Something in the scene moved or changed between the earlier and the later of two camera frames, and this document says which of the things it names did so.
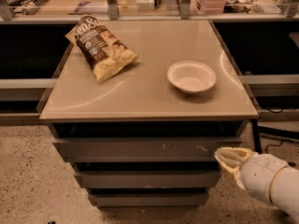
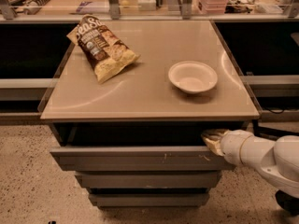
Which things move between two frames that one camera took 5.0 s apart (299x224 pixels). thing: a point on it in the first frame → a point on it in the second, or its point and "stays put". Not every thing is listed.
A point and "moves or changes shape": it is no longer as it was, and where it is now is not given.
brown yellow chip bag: (103, 51) stays put
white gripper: (259, 175) → (231, 146)
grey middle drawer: (148, 179) stays put
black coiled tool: (35, 3) stays put
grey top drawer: (150, 149) moves or changes shape
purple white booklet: (91, 7) stays put
